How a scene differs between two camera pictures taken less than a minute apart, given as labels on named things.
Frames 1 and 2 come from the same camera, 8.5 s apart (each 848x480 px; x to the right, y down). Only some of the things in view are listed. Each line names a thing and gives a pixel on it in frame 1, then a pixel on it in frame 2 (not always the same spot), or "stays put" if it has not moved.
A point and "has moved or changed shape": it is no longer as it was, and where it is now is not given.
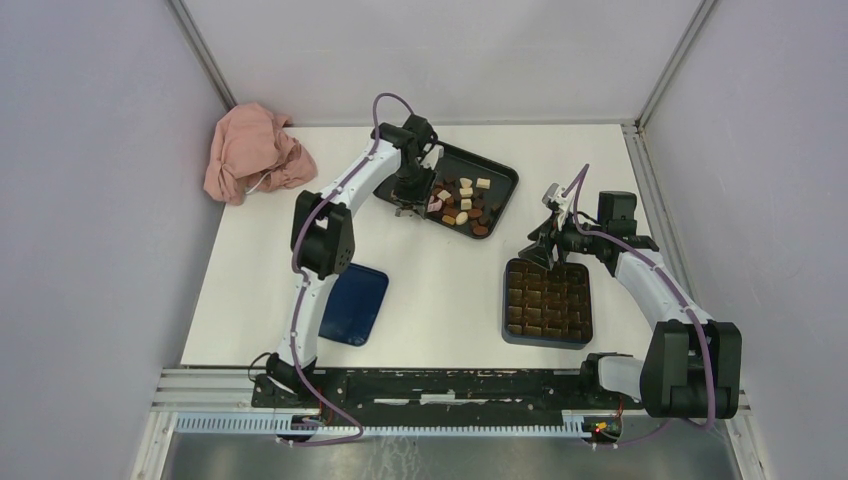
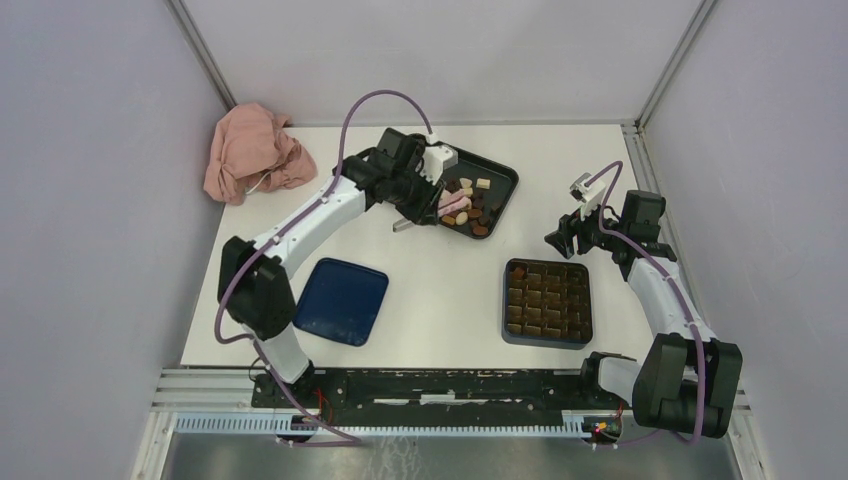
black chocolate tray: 471,192 stays put
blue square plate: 353,305 stays put
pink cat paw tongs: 433,205 has moved or changed shape
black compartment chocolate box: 546,308 stays put
